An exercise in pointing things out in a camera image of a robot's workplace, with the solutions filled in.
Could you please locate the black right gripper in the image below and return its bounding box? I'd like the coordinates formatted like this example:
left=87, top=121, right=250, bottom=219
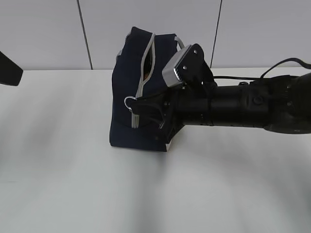
left=128, top=87, right=211, bottom=143

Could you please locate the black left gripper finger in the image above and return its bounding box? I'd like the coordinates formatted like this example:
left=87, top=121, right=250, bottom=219
left=0, top=52, right=23, bottom=86

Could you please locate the navy blue lunch bag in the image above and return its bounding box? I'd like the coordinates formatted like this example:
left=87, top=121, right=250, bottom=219
left=109, top=26, right=184, bottom=152

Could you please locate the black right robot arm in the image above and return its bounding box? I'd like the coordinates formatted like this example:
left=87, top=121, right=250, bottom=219
left=126, top=74, right=311, bottom=141

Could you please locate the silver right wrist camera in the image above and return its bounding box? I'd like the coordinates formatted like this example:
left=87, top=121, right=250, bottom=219
left=162, top=44, right=214, bottom=88

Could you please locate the black cable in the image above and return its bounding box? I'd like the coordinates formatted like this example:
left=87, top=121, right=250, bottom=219
left=211, top=57, right=311, bottom=84

